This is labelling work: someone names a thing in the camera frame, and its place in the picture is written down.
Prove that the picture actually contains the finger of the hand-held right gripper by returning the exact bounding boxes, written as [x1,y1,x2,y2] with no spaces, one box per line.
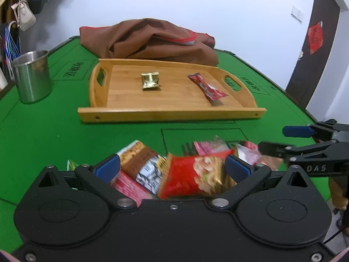
[283,119,339,143]
[258,139,338,161]

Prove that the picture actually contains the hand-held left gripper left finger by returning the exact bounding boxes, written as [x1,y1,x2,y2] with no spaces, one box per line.
[37,154,138,210]

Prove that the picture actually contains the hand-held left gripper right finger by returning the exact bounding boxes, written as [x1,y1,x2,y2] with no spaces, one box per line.
[211,154,314,210]

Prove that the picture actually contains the white pink snack packet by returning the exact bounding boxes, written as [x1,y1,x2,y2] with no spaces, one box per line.
[234,141,259,167]

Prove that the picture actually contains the brown nut bar packet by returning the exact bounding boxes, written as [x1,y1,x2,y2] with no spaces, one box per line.
[117,140,160,181]

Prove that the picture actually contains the red pink wafer packet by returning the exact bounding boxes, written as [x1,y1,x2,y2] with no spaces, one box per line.
[110,171,156,200]

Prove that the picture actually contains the red gold snack packet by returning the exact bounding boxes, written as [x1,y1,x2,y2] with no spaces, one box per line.
[157,153,238,200]

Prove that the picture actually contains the black white snack packet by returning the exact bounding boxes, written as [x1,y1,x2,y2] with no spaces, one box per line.
[135,155,167,197]

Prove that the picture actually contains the wooden tray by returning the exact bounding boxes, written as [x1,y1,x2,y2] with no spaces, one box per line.
[77,58,267,124]

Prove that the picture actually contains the person's right hand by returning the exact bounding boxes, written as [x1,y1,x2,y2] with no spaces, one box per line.
[328,176,349,211]

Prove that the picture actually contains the dark brown door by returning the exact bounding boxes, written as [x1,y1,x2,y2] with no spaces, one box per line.
[285,0,341,119]

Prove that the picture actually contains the red door decoration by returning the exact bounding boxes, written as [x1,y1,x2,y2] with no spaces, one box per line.
[308,22,325,55]

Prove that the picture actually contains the gold candy wrapper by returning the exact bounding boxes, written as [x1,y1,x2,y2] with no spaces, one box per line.
[140,71,162,90]

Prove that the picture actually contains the stainless steel cup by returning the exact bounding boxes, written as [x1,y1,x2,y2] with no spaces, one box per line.
[10,50,53,104]

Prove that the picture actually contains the brown cloth bag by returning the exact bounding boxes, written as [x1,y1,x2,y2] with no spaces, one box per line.
[79,18,219,67]

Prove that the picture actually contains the beige hanging purse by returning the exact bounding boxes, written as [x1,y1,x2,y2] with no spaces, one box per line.
[11,1,37,32]

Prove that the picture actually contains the white light switch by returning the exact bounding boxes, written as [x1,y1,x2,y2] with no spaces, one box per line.
[291,5,304,23]

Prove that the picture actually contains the blue white cords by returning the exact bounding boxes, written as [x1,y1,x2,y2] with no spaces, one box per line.
[4,22,22,81]

